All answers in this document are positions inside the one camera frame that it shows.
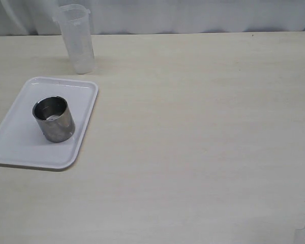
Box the stainless steel cup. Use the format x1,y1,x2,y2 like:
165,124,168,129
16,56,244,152
32,96,75,143

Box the clear plastic measuring pitcher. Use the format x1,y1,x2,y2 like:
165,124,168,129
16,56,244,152
52,4,95,74

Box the white plastic tray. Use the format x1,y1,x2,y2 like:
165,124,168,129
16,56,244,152
0,77,99,170

